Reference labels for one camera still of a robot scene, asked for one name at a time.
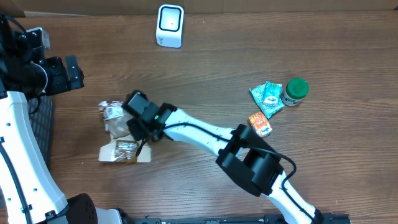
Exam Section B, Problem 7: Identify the brown paper bread bag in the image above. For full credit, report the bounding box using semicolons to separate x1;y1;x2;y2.
98;100;152;163

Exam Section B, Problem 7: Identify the white barcode scanner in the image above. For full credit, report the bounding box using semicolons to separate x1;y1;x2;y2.
155;4;185;49

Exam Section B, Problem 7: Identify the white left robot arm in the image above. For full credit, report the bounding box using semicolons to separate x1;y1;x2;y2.
1;21;130;224

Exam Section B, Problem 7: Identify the orange tissue packet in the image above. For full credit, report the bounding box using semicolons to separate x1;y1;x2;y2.
248;112;273;138

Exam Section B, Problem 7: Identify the small teal tissue packet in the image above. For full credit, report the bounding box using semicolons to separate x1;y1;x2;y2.
262;81;282;106

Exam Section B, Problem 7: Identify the grey plastic mesh basket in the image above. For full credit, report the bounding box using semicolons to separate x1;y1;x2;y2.
29;96;55;167

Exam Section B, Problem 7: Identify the teal snack packet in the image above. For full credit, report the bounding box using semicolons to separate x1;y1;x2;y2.
249;81;285;119

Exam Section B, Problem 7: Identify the green lid jar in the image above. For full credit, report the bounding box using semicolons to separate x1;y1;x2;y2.
281;77;309;106

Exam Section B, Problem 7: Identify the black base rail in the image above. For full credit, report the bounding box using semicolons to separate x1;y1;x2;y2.
131;213;351;224

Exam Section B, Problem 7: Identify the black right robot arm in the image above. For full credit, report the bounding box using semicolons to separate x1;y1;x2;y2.
122;90;325;223

